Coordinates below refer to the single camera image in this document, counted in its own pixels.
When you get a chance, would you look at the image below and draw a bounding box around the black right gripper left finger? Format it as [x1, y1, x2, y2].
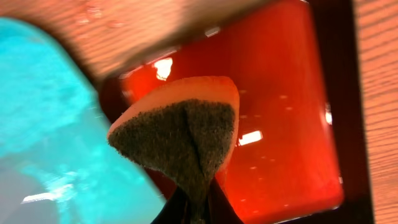
[151, 187, 191, 224]

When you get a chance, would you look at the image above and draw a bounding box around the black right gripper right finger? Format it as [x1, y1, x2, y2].
[204, 178, 243, 224]

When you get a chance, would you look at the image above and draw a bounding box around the red black-rimmed tray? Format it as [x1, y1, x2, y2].
[99, 1, 374, 223]

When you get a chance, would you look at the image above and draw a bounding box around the teal plastic tray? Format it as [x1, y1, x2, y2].
[1, 17, 165, 224]

